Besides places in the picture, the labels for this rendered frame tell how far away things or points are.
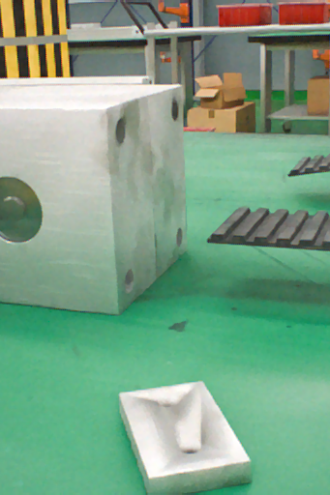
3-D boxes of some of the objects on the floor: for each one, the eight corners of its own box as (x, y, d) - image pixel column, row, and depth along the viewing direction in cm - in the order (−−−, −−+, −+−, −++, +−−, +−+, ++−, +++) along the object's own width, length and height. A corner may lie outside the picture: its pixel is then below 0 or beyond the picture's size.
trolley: (340, 187, 391) (345, -8, 361) (340, 213, 341) (346, -12, 310) (156, 185, 415) (147, 1, 385) (130, 209, 364) (118, -1, 334)
